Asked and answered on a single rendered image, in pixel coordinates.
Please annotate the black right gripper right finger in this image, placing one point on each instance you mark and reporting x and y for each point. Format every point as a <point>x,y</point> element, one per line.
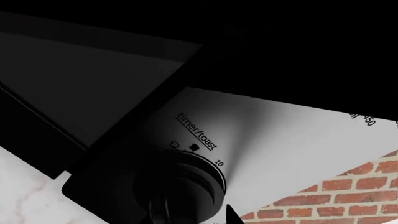
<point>232,217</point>

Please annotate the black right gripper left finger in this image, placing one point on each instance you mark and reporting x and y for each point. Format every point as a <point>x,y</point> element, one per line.
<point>160,213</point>

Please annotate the black round timer knob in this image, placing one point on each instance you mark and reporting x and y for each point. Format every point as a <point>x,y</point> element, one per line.
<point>189,179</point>

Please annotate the silver and black toaster oven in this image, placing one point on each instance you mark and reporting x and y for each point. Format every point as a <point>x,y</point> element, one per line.
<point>280,140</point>

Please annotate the black glass oven door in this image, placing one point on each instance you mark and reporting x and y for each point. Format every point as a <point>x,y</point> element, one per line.
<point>77,81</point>

